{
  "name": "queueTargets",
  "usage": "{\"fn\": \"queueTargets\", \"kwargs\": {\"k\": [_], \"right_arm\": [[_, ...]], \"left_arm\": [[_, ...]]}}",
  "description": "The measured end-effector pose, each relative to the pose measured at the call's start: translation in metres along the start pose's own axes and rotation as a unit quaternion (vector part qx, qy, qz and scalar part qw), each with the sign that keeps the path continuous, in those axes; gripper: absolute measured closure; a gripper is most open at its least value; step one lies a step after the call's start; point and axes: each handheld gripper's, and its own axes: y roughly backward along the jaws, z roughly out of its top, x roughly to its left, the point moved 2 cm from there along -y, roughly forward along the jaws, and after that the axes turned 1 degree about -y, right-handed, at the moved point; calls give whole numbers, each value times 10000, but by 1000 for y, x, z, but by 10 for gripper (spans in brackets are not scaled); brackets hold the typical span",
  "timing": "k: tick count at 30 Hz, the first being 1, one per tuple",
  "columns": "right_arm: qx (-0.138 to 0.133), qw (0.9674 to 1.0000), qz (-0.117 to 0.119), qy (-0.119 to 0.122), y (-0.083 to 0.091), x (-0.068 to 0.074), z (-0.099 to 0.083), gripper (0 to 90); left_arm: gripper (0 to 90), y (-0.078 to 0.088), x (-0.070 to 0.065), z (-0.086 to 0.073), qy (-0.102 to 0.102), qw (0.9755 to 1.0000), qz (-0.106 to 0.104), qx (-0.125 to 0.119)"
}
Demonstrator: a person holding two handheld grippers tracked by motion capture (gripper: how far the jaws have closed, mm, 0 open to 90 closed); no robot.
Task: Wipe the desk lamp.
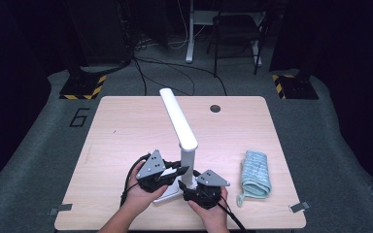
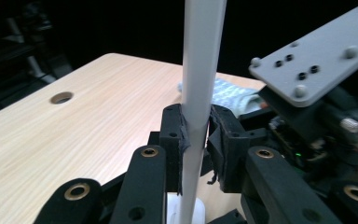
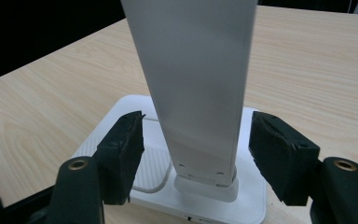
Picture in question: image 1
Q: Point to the black cabinet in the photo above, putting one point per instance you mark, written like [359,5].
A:
[100,29]

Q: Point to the person's left hand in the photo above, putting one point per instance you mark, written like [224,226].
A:
[139,199]

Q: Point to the grey tape piece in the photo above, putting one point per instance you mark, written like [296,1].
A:
[299,207]
[61,208]

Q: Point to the light blue fluffy cloth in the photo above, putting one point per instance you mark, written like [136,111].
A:
[255,174]

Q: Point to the black stand base striped edge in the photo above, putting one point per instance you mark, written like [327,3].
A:
[298,87]
[82,87]

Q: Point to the person's right hand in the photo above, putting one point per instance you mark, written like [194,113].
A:
[212,215]

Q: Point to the white desk lamp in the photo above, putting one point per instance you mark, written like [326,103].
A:
[179,123]

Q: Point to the black chair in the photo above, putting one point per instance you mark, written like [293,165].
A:
[236,29]

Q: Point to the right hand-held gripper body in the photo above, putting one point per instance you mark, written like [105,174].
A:
[207,194]

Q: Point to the white desk frame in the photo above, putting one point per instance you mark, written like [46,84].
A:
[190,32]

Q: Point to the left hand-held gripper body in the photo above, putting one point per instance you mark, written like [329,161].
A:
[152,168]

